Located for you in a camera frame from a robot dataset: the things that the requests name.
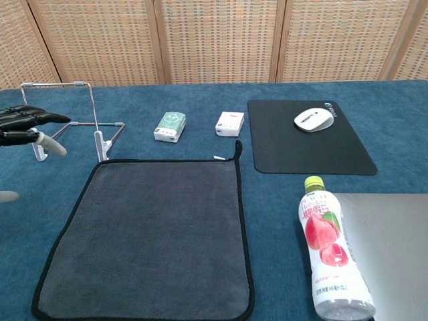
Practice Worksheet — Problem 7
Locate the green tissue pack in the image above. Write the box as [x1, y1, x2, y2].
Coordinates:
[153, 111, 187, 144]

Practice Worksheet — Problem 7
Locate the silver laptop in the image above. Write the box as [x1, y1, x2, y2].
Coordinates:
[332, 193, 428, 321]

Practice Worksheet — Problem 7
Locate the peach drink bottle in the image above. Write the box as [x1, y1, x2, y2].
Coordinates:
[297, 175, 377, 321]

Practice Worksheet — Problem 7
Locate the blue table cover cloth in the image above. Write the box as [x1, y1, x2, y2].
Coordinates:
[0, 79, 428, 321]

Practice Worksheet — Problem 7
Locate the white pink tissue pack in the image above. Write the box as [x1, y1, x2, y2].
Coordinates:
[215, 111, 245, 138]

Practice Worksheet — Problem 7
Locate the woven bamboo folding screen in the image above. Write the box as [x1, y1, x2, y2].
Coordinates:
[0, 0, 428, 90]

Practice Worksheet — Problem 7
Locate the black mouse pad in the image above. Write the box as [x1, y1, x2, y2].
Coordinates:
[247, 98, 379, 176]

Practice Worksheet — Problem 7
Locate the white computer mouse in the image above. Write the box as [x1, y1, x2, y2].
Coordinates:
[293, 106, 335, 134]

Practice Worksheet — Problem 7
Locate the metal wire stand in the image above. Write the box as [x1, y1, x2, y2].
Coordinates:
[20, 81, 126, 165]

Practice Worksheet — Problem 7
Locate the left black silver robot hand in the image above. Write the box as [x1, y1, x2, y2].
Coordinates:
[0, 104, 72, 203]

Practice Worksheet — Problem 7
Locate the blue grey towel black trim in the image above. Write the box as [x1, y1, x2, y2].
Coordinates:
[31, 140, 255, 321]

